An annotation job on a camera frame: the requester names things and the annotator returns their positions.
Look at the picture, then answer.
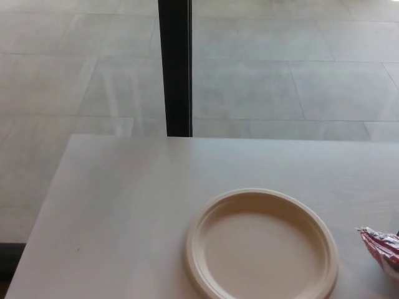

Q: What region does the red blue sunflower seed bag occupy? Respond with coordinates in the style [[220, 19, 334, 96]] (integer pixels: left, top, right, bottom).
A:
[[356, 226, 399, 282]]

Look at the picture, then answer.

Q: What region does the black vertical window frame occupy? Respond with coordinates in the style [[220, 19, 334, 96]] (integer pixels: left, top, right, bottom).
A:
[[157, 0, 194, 138]]

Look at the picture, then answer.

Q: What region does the beige round paper plate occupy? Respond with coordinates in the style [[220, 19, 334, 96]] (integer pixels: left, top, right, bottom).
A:
[[186, 187, 340, 299]]

